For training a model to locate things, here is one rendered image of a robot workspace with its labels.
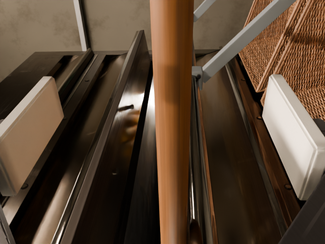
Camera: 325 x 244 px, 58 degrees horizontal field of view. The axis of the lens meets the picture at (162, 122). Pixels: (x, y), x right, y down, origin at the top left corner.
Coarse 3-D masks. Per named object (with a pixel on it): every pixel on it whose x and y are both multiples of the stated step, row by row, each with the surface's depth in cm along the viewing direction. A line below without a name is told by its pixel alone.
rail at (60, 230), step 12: (132, 48) 143; (120, 72) 121; (108, 108) 96; (96, 132) 86; (96, 144) 81; (84, 168) 73; (72, 192) 66; (72, 204) 63; (60, 228) 58; (60, 240) 56
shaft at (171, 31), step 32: (160, 0) 19; (192, 0) 19; (160, 32) 20; (192, 32) 21; (160, 64) 21; (160, 96) 23; (160, 128) 24; (160, 160) 26; (160, 192) 29; (160, 224) 32
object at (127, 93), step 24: (144, 48) 161; (144, 72) 152; (120, 96) 102; (120, 120) 98; (120, 144) 94; (96, 168) 72; (120, 168) 91; (96, 192) 70; (120, 192) 88; (72, 216) 60; (96, 216) 68; (72, 240) 56; (96, 240) 66
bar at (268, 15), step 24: (288, 0) 53; (264, 24) 56; (192, 48) 76; (240, 48) 59; (192, 72) 62; (216, 72) 62; (192, 96) 54; (192, 120) 48; (192, 144) 43; (192, 168) 39; (192, 192) 35; (192, 216) 32; (192, 240) 30; (216, 240) 30
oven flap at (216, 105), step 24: (216, 96) 131; (216, 120) 116; (240, 120) 111; (216, 144) 105; (240, 144) 100; (216, 168) 95; (240, 168) 91; (264, 168) 85; (216, 192) 87; (240, 192) 84; (264, 192) 81; (216, 216) 80; (240, 216) 77; (264, 216) 75; (240, 240) 72; (264, 240) 70
